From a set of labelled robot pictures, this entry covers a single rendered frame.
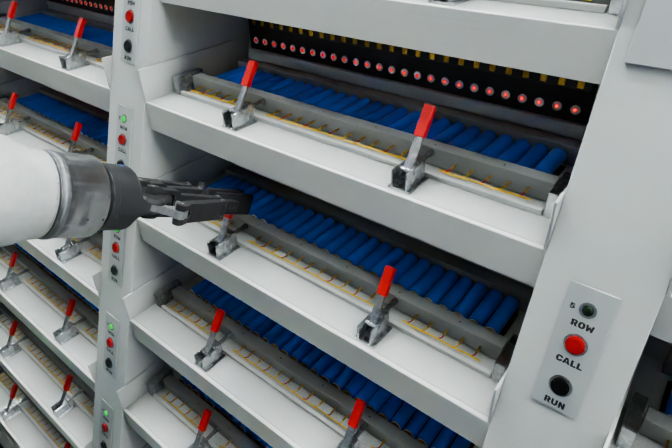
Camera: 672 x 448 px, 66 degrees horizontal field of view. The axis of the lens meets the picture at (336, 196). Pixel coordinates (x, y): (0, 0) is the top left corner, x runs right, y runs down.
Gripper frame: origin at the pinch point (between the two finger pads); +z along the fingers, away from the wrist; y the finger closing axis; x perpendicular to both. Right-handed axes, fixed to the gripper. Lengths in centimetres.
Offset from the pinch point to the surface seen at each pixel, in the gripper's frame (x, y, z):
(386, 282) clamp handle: -0.7, 26.9, 0.5
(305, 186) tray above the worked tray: 6.6, 14.0, -2.2
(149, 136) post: 4.6, -18.0, -1.7
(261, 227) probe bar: -2.9, 2.8, 5.3
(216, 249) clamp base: -6.8, 1.0, -0.7
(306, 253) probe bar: -3.4, 12.0, 5.1
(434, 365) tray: -7.4, 34.7, 2.1
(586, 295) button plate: 7.3, 46.7, -3.7
